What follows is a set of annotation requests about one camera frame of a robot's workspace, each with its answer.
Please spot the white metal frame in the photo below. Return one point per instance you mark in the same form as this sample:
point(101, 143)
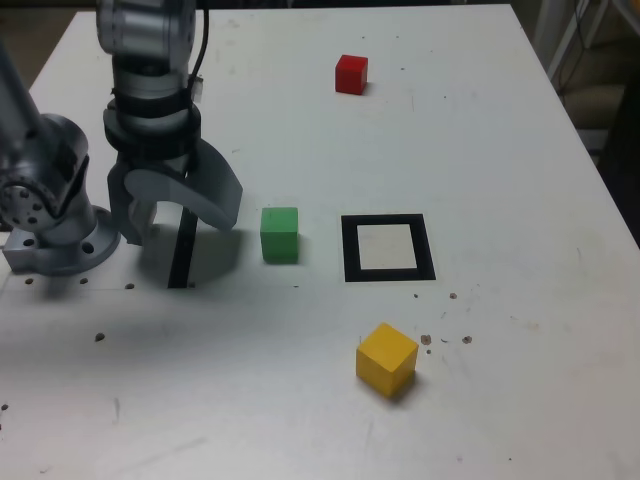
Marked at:
point(565, 35)

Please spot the green cube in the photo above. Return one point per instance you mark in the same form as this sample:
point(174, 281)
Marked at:
point(279, 237)

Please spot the red cube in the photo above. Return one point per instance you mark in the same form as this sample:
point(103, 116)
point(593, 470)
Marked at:
point(351, 75)

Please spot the black tape square outline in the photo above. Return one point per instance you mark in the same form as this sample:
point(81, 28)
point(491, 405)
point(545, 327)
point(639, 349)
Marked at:
point(350, 250)

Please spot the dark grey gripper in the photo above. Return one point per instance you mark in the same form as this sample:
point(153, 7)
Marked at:
point(160, 160)

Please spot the black tape strip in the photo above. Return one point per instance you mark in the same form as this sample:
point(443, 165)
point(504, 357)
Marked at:
point(180, 260)

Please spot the yellow cube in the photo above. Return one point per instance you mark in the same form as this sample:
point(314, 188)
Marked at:
point(382, 357)

